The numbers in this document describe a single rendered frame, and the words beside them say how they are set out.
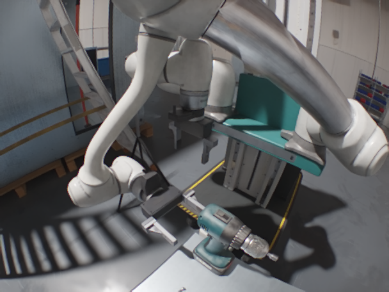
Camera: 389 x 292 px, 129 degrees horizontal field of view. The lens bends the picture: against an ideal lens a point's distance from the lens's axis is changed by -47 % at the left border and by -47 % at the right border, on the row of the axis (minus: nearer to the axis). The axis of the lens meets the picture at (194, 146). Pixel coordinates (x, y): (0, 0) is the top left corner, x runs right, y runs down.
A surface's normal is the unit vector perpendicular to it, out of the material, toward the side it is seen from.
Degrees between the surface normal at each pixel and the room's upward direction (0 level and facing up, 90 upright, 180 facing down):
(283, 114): 90
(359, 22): 90
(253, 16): 71
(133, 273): 0
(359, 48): 90
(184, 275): 0
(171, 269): 0
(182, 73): 94
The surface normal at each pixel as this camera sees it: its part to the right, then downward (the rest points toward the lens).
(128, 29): 0.75, 0.39
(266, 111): -0.64, 0.37
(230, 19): -0.09, 0.74
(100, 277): 0.06, -0.85
